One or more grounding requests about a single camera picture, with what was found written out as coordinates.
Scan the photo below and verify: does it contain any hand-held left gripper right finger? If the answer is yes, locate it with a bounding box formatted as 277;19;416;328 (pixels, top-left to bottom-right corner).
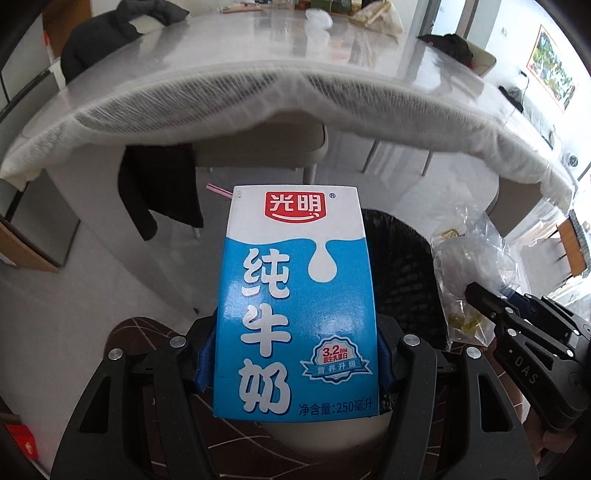
374;314;529;480

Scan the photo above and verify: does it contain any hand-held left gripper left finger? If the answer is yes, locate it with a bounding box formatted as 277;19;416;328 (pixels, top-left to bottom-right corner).
53;316;218;480

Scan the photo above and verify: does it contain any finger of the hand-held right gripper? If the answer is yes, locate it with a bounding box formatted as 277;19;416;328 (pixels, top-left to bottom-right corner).
464;282;522;342
505;293;591;352

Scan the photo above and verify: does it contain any clear bag with yellow wrappers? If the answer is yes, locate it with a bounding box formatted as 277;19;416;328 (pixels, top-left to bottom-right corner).
429;205;527;347

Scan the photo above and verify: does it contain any trash bin with black bag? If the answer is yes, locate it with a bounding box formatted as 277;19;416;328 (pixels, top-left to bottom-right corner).
360;209;450;354

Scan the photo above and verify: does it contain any blue white milk carton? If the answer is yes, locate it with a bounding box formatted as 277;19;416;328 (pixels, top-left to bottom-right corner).
206;184;380;422

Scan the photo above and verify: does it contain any wooden chair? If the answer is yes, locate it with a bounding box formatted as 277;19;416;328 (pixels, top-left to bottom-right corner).
556;210;591;278

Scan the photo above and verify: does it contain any brown patterned mat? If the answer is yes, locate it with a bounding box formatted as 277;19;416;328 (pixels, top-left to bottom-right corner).
104;316;467;480

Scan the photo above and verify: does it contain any grey dining table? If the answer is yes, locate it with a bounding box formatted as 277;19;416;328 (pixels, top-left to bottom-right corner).
0;0;575;241

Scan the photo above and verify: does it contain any grey sofa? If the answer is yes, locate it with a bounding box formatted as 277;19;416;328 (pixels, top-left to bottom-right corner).
499;83;573;153

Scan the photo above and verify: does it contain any red object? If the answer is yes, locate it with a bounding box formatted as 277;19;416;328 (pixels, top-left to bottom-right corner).
0;422;38;460

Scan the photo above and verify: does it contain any wooden panel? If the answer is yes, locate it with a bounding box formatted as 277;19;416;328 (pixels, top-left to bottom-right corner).
0;215;61;274

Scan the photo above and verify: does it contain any black backpack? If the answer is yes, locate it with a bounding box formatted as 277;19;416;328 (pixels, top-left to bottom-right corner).
418;33;476;70

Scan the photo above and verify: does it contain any large white dining table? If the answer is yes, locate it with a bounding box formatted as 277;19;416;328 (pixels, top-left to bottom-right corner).
0;9;575;208

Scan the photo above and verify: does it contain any yellowish plastic bag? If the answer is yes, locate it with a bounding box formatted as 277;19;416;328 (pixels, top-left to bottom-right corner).
348;0;406;37

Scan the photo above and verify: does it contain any clear plastic bag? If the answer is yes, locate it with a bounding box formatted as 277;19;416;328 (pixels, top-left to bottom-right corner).
305;7;334;32

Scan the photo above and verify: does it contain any green tissue box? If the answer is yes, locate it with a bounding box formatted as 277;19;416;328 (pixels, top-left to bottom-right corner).
309;0;354;14

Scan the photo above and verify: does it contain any black jacket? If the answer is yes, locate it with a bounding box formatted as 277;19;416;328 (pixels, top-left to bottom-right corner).
60;0;204;241

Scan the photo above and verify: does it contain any grey refrigerator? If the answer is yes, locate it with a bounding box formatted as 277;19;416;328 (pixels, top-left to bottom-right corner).
0;28;65;121

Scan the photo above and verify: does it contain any framed wall picture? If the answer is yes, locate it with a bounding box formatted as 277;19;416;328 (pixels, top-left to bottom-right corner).
526;23;580;114

